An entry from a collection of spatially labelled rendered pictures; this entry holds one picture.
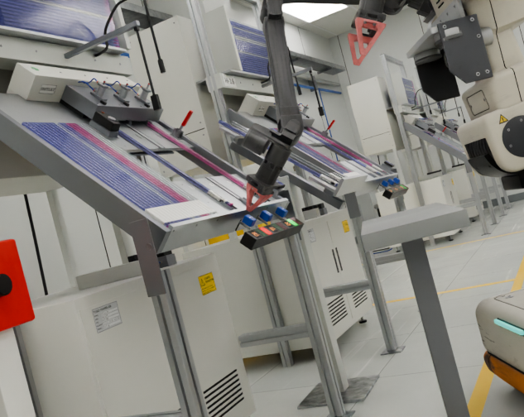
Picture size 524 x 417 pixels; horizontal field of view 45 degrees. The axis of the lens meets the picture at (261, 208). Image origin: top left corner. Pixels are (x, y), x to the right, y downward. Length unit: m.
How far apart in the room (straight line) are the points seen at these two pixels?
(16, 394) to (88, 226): 3.01
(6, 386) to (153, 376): 0.65
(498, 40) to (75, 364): 1.34
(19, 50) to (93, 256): 2.37
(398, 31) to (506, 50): 7.89
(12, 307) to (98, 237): 3.03
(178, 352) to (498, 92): 1.00
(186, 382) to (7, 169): 0.93
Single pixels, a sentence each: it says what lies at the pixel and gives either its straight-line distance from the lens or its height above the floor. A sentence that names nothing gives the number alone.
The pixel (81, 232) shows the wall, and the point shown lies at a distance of 4.17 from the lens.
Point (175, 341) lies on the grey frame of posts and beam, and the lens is 1.44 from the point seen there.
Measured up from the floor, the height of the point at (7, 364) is 0.56.
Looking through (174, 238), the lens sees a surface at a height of 0.70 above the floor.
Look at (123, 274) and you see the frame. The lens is 1.97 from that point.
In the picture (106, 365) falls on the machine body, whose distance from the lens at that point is 1.70.
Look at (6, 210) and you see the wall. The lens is 3.81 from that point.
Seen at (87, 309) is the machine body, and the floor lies 0.58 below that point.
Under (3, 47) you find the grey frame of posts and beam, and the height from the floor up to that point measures 1.34.
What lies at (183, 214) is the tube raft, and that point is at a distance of 1.57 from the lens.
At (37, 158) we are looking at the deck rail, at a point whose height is 0.98.
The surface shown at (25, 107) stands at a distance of 1.90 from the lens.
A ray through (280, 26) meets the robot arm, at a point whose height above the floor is 1.20.
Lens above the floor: 0.70
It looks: 1 degrees up
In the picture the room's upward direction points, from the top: 15 degrees counter-clockwise
